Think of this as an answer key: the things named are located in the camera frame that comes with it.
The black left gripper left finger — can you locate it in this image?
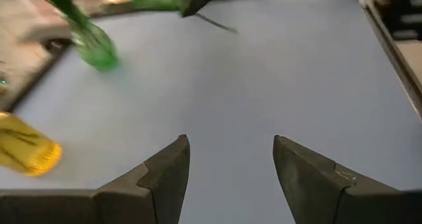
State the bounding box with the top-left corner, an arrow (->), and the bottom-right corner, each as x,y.
95,134 -> 191,224

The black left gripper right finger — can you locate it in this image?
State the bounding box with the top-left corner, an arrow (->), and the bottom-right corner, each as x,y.
272,135 -> 405,224

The green glass vase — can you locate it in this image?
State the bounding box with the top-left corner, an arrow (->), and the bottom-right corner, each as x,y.
67,18 -> 119,72

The yellow glass vase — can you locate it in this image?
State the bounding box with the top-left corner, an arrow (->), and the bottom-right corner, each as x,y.
0,111 -> 63,178

